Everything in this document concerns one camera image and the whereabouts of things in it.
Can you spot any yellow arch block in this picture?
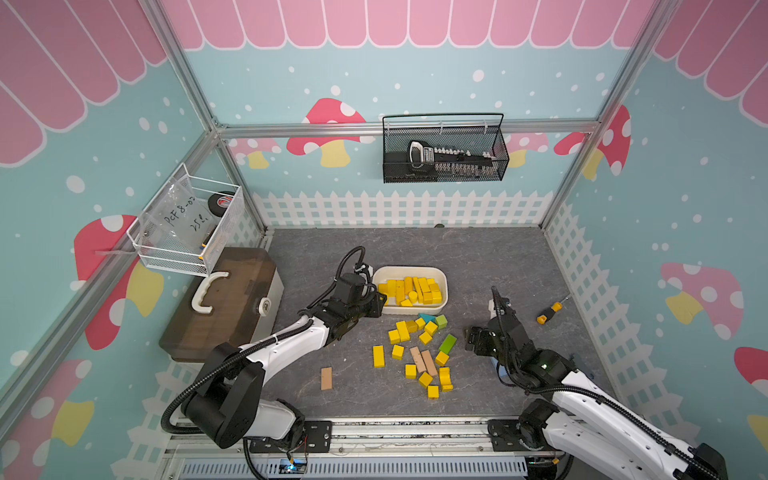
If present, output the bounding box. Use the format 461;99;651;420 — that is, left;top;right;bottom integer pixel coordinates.
439;367;453;391

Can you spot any long yellow block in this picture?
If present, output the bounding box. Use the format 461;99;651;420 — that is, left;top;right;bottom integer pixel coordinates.
395;280;406;306

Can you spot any large yellow front block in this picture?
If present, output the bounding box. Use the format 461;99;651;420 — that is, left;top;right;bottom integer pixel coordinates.
372;345;386;368

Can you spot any small yellow cube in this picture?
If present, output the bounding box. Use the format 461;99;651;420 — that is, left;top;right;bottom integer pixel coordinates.
428;283;443;305

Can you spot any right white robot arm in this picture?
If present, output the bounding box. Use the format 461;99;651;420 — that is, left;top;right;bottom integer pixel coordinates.
464;288;728;479

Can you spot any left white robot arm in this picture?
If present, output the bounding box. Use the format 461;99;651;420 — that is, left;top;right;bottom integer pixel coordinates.
160;246;387;479

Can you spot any yellow black screwdriver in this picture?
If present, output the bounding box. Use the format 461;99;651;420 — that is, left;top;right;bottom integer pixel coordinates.
536;294;571;325

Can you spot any small green cube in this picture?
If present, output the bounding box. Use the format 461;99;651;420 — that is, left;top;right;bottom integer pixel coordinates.
435;315;448;330

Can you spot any right natural wooden plank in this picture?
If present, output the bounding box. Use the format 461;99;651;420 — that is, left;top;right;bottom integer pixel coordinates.
421;350;438;377

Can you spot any natural wooden plank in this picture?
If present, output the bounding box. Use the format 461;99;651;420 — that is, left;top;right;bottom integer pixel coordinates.
409;347;427;374
421;350;438;377

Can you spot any white plastic tub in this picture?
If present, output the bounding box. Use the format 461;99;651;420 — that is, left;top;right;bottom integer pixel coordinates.
373;266;448;315

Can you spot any left natural wooden plank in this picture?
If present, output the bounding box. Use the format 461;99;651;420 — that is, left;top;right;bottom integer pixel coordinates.
409;347;427;374

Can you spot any flat wooden block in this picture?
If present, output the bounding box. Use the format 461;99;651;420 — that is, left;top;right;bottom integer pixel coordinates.
321;367;333;391

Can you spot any black tape roll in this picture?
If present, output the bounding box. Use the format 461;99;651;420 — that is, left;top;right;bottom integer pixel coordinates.
207;191;235;218

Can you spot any socket wrench set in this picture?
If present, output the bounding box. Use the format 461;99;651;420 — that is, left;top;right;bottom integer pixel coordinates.
406;140;497;179

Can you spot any brown toolbox with white handle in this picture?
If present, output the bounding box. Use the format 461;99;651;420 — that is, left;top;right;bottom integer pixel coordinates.
159;247;284;366

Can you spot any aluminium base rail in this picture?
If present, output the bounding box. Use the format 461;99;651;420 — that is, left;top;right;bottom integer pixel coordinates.
156;416;602;479

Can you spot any black wire mesh basket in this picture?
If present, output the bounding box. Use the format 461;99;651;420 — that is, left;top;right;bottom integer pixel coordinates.
381;113;510;183

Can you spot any clear wall-mounted bin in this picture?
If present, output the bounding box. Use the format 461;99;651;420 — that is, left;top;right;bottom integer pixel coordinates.
127;164;244;277

